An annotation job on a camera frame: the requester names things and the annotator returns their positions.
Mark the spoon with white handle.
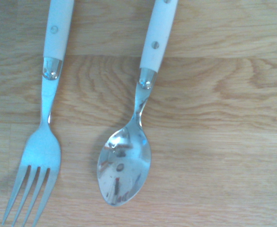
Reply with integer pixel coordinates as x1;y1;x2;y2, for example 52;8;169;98
97;0;179;207

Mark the fork with white handle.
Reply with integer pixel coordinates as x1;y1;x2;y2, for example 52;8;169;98
1;0;75;227

